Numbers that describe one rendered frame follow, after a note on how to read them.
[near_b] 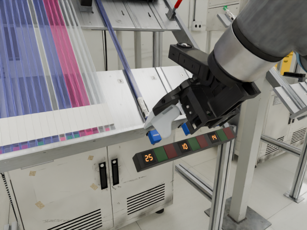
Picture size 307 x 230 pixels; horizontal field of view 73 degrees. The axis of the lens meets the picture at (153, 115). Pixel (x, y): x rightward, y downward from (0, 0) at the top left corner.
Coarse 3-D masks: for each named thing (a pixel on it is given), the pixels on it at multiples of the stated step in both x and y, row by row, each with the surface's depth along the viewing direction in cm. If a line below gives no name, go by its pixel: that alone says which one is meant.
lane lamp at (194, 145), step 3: (189, 138) 58; (192, 138) 59; (195, 138) 59; (189, 141) 58; (192, 141) 58; (195, 141) 58; (192, 144) 58; (195, 144) 58; (198, 144) 58; (192, 147) 57; (195, 147) 57; (198, 147) 58; (192, 150) 57
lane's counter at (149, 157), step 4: (144, 152) 51; (148, 152) 52; (152, 152) 52; (144, 156) 51; (148, 156) 51; (152, 156) 52; (144, 160) 50; (148, 160) 51; (152, 160) 51; (148, 164) 50
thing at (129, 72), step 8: (96, 0) 72; (104, 16) 68; (112, 32) 66; (112, 40) 65; (120, 48) 63; (120, 56) 62; (128, 64) 61; (128, 72) 60; (136, 88) 58; (136, 96) 57
